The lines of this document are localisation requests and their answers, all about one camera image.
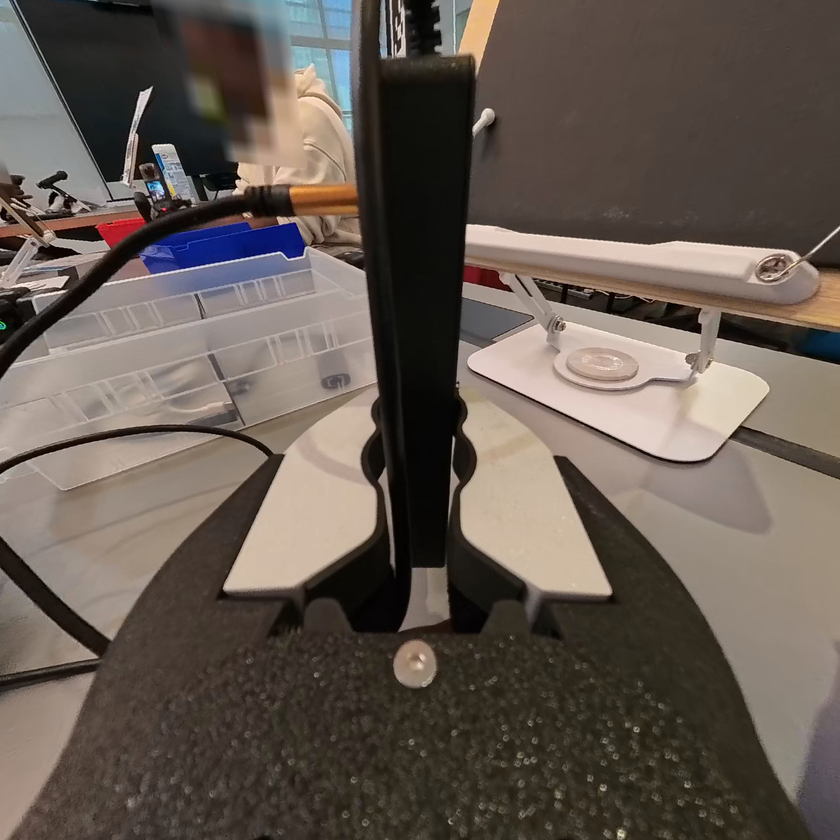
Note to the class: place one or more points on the small black camera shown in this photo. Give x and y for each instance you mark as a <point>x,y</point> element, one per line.
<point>154,190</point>

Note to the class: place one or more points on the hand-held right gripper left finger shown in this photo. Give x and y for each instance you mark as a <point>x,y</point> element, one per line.
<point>308,518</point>

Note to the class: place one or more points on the white printed bottle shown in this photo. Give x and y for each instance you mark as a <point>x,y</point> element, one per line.
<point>172,167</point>

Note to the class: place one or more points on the clear plastic bin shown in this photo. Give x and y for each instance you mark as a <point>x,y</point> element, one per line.
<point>164,367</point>

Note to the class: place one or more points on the white folding stand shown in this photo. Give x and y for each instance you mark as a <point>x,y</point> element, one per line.
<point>590,407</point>

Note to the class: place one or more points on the black monitor screen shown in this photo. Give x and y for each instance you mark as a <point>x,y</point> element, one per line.
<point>85,79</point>

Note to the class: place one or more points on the wide black USB hub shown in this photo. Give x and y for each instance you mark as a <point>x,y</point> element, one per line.
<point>426,262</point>

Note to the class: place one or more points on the red plastic bin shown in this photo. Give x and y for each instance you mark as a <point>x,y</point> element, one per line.
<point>121,233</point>

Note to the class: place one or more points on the blue plastic bin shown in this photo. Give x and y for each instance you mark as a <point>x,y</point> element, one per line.
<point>216,253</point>

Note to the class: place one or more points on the black wood-rimmed board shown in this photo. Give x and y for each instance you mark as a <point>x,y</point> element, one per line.
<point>656,98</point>

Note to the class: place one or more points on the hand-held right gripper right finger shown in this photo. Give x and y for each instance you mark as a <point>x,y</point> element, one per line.
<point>525,518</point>

